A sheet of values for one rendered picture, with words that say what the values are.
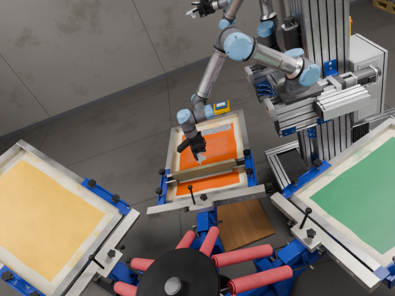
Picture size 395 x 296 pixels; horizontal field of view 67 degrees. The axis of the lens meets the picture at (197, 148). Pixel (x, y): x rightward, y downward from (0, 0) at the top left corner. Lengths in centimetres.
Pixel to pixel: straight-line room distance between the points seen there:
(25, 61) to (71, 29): 102
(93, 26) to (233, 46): 426
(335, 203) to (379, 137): 52
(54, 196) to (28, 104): 468
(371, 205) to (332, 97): 64
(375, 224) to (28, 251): 165
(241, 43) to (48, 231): 135
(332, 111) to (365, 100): 18
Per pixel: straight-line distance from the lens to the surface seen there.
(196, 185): 188
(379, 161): 183
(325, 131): 235
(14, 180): 197
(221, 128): 222
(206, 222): 158
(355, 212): 161
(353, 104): 188
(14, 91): 638
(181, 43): 551
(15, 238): 183
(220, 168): 181
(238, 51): 142
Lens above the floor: 227
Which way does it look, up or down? 38 degrees down
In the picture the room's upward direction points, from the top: 24 degrees counter-clockwise
